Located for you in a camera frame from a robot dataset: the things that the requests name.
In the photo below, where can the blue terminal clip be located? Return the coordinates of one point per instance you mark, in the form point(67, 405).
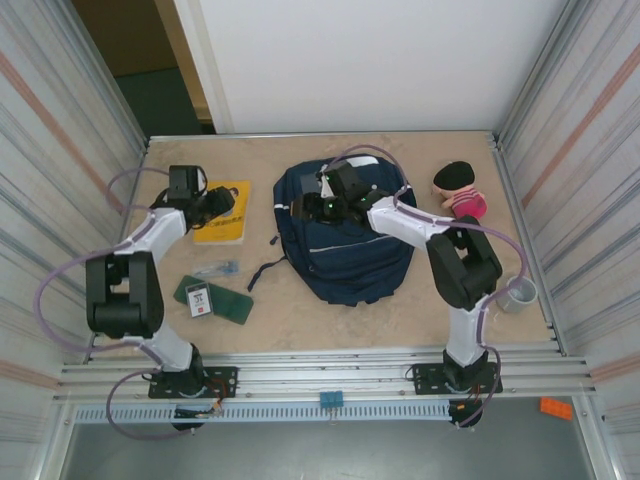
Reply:
point(331, 400)

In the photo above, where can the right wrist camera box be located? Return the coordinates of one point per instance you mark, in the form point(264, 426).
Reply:
point(326, 189)

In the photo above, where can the plush doll pink dress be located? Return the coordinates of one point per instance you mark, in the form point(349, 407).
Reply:
point(452, 177)

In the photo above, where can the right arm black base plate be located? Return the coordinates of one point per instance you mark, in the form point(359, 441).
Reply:
point(425, 375)

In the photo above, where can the navy blue backpack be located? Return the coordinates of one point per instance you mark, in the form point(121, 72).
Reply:
point(350, 270)

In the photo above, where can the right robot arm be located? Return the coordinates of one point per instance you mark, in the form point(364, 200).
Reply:
point(465, 265)

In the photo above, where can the aluminium front rail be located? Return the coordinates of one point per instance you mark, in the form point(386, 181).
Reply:
point(325, 372)

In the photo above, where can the white door frame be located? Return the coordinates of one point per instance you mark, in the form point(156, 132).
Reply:
point(200, 50)

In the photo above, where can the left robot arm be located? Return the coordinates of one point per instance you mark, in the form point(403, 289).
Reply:
point(125, 295)

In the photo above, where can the gray cup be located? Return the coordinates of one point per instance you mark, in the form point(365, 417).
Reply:
point(520, 302)

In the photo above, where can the white card box red label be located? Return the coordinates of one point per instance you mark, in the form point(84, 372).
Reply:
point(197, 300)

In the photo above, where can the orange block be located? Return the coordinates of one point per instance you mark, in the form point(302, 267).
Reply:
point(556, 407)

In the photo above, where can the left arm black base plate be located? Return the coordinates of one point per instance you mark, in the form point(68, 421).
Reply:
point(222, 380)

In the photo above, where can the aluminium table side rail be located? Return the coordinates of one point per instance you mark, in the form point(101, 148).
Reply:
point(505, 170)
point(137, 160)

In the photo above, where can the clear bag with blue pens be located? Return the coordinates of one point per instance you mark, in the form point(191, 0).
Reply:
point(220, 269)

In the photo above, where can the yellow book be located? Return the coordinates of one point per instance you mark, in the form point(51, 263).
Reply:
point(225, 230)

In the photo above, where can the aluminium back rail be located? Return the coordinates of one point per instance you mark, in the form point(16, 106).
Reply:
point(320, 136)

